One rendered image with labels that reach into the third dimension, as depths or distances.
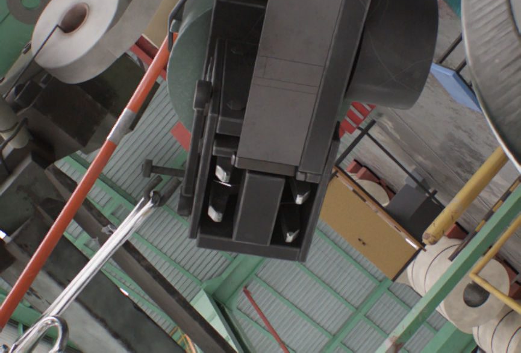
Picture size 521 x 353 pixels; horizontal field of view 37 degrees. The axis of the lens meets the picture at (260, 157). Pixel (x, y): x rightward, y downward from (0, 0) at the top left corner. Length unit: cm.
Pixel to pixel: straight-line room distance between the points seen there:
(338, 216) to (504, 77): 980
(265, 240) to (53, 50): 68
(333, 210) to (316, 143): 983
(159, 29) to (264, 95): 459
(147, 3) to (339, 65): 67
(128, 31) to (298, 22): 68
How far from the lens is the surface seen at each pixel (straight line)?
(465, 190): 434
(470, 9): 66
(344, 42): 42
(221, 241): 51
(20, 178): 116
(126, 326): 120
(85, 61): 108
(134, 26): 108
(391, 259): 1091
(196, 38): 59
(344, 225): 1042
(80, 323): 120
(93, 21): 110
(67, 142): 122
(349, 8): 41
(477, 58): 60
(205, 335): 118
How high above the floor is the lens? 144
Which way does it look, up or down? level
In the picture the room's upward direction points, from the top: 139 degrees counter-clockwise
